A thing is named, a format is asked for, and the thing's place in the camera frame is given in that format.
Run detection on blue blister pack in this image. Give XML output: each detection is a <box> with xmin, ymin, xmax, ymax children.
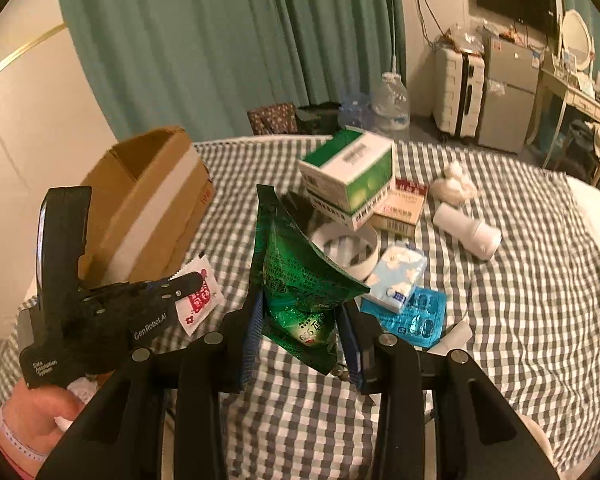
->
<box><xmin>360</xmin><ymin>285</ymin><xmax>448</xmax><ymax>351</ymax></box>

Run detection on white plastic bottle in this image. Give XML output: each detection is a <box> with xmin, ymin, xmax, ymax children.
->
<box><xmin>432</xmin><ymin>202</ymin><xmax>503</xmax><ymax>262</ymax></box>

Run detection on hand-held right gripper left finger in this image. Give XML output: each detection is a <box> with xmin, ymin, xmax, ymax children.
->
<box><xmin>35</xmin><ymin>291</ymin><xmax>268</xmax><ymax>480</ymax></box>

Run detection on green snack packet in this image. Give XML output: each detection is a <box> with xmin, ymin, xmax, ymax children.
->
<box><xmin>252</xmin><ymin>184</ymin><xmax>371</xmax><ymax>375</ymax></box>

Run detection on patterned gift bag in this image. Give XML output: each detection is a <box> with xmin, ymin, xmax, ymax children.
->
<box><xmin>247</xmin><ymin>103</ymin><xmax>298</xmax><ymax>136</ymax></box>

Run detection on blue floral tissue packet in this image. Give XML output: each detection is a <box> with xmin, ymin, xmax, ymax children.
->
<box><xmin>362</xmin><ymin>242</ymin><xmax>427</xmax><ymax>311</ymax></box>

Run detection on black bag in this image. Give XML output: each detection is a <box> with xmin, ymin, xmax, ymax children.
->
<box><xmin>296</xmin><ymin>102</ymin><xmax>342</xmax><ymax>135</ymax></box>

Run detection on green and white medicine box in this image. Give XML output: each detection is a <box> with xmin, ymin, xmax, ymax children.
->
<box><xmin>298</xmin><ymin>129</ymin><xmax>397</xmax><ymax>232</ymax></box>

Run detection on large clear water jug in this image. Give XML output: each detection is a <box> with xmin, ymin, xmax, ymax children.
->
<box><xmin>371</xmin><ymin>72</ymin><xmax>411</xmax><ymax>141</ymax></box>

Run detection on white round tape roll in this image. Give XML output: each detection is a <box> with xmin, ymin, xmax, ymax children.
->
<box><xmin>307</xmin><ymin>222</ymin><xmax>381</xmax><ymax>286</ymax></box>

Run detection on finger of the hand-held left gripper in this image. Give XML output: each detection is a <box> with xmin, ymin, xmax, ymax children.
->
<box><xmin>145</xmin><ymin>271</ymin><xmax>204</xmax><ymax>311</ymax></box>

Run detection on white bed quilt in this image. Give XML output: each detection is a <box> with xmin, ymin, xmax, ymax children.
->
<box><xmin>565</xmin><ymin>175</ymin><xmax>600</xmax><ymax>341</ymax></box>

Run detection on crumpled white tissue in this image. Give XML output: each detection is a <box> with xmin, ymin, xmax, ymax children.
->
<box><xmin>430</xmin><ymin>161</ymin><xmax>481</xmax><ymax>206</ymax></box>

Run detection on person's left forearm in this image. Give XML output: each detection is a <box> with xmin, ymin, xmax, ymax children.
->
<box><xmin>0</xmin><ymin>407</ymin><xmax>51</xmax><ymax>480</ymax></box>

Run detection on white hose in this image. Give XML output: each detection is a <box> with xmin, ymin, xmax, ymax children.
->
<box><xmin>387</xmin><ymin>0</ymin><xmax>406</xmax><ymax>78</ymax></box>

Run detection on oval white mirror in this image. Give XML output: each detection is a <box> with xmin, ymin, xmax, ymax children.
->
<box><xmin>559</xmin><ymin>10</ymin><xmax>595</xmax><ymax>75</ymax></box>

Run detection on grey checked blanket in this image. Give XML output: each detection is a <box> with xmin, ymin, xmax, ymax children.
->
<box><xmin>0</xmin><ymin>137</ymin><xmax>600</xmax><ymax>480</ymax></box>

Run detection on red and white box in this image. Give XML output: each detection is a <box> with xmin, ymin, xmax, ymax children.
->
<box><xmin>370</xmin><ymin>177</ymin><xmax>428</xmax><ymax>238</ymax></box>

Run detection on brown cardboard box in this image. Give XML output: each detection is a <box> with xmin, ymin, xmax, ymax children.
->
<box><xmin>77</xmin><ymin>126</ymin><xmax>216</xmax><ymax>287</ymax></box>

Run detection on crushed clear plastic bottles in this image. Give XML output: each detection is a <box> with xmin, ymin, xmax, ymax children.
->
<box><xmin>337</xmin><ymin>91</ymin><xmax>376</xmax><ymax>131</ymax></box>

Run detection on cream dressing table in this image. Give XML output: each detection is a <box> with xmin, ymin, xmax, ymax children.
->
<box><xmin>525</xmin><ymin>65</ymin><xmax>600</xmax><ymax>171</ymax></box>

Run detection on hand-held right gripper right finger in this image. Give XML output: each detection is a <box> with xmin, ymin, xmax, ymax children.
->
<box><xmin>336</xmin><ymin>302</ymin><xmax>561</xmax><ymax>480</ymax></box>

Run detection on grey mini fridge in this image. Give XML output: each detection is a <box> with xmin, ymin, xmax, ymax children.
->
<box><xmin>476</xmin><ymin>27</ymin><xmax>543</xmax><ymax>155</ymax></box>

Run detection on white paper piece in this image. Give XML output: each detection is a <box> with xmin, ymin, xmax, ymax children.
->
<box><xmin>437</xmin><ymin>317</ymin><xmax>473</xmax><ymax>356</ymax></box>

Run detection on person's left hand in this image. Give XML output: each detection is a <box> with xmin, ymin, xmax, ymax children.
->
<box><xmin>0</xmin><ymin>374</ymin><xmax>101</xmax><ymax>442</ymax></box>

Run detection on clear plastic bags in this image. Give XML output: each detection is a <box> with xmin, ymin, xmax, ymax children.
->
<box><xmin>447</xmin><ymin>22</ymin><xmax>486</xmax><ymax>56</ymax></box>

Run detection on red and white sachet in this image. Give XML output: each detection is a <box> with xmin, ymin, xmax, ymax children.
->
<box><xmin>172</xmin><ymin>255</ymin><xmax>226</xmax><ymax>336</ymax></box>

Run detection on black wall cable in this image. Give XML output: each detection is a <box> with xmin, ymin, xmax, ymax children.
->
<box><xmin>414</xmin><ymin>0</ymin><xmax>448</xmax><ymax>51</ymax></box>

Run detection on white suitcase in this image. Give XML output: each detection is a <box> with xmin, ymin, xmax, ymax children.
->
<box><xmin>433</xmin><ymin>42</ymin><xmax>486</xmax><ymax>141</ymax></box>

